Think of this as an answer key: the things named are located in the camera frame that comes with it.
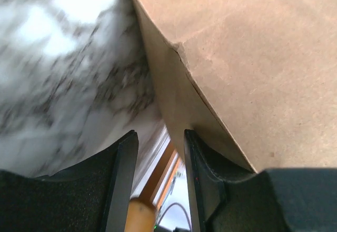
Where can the wooden rack with clear rods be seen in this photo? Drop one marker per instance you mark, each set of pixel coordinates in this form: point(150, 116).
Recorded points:
point(142, 210)

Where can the brown paper bag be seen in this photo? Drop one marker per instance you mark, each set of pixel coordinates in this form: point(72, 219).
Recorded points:
point(256, 79)

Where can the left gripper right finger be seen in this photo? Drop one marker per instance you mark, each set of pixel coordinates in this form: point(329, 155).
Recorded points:
point(226, 197)

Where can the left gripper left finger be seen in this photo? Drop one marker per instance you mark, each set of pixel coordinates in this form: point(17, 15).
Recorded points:
point(92, 195)

